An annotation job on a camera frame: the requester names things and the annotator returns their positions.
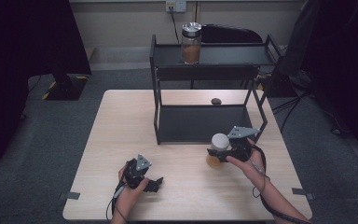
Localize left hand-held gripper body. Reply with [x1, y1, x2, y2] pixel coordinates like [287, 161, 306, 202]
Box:
[122, 153, 153, 190]

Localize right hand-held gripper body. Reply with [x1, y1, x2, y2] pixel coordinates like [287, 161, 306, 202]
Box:
[222, 125, 261, 163]

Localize glass jar with white lid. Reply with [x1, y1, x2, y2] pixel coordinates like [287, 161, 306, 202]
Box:
[206, 133, 231, 169]

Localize black metal two-tier shelf rack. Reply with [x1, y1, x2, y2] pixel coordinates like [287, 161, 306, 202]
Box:
[149, 33, 283, 146]

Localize glass jar with silver lid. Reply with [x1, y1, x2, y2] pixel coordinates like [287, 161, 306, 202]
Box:
[181, 21, 202, 65]

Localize person's left hand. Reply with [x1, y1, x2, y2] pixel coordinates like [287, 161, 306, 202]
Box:
[117, 164, 151, 213]

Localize person's right hand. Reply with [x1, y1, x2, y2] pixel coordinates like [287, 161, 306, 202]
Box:
[226, 137, 268, 189]

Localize grey tape strip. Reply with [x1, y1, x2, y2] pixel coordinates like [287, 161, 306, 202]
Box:
[291, 187, 316, 202]
[58, 191, 81, 201]

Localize black box on floor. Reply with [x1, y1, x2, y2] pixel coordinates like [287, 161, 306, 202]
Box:
[260, 73, 298, 98]

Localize black stand base with yellow tape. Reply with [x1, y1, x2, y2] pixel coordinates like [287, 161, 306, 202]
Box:
[41, 73, 91, 102]

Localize black chair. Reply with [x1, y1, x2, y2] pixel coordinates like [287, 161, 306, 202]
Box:
[193, 23, 264, 91]

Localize dark cloth over stand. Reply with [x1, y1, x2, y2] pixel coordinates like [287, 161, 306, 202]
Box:
[276, 0, 358, 157]

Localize black curtain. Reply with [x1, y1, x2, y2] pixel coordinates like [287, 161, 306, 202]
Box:
[0, 0, 92, 172]

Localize left hand-held gripper cable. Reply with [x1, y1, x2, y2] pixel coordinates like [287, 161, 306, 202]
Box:
[105, 167, 129, 224]

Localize hand-held gripper cable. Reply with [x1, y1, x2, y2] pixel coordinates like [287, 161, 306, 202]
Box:
[105, 167, 129, 224]
[250, 143, 312, 224]

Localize right hand-held gripper cable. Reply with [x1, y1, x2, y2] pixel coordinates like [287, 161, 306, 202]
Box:
[250, 143, 312, 224]

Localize black floor cables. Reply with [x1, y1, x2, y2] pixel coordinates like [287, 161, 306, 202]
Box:
[271, 92, 313, 134]

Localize black power cable at wall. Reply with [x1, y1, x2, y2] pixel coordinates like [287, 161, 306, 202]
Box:
[169, 5, 181, 45]

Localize white wall socket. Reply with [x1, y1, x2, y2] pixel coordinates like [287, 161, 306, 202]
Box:
[165, 0, 187, 14]

